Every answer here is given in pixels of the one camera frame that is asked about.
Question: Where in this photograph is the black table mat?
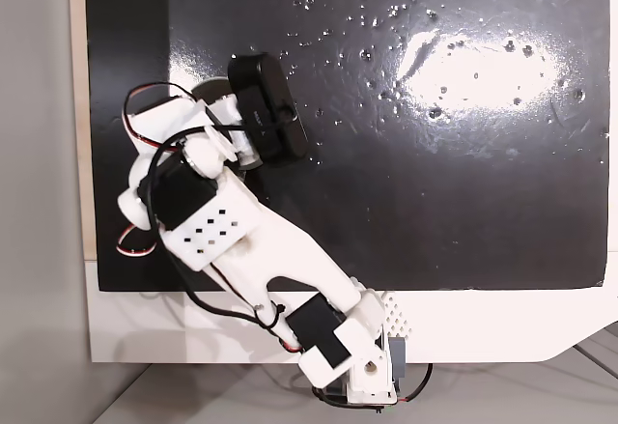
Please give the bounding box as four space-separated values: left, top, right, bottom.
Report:
84 0 611 294

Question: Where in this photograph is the beige wooden board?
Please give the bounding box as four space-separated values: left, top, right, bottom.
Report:
67 0 100 264

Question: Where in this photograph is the black and red power cable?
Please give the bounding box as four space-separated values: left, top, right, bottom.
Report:
311 361 435 409

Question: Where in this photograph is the black oval camera box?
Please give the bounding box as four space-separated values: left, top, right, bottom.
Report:
226 51 312 169

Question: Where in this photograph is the red servo wire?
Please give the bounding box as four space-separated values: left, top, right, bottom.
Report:
116 222 160 259
122 82 195 153

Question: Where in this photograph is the pale green steel-rimmed cup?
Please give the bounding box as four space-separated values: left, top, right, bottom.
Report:
190 75 265 180

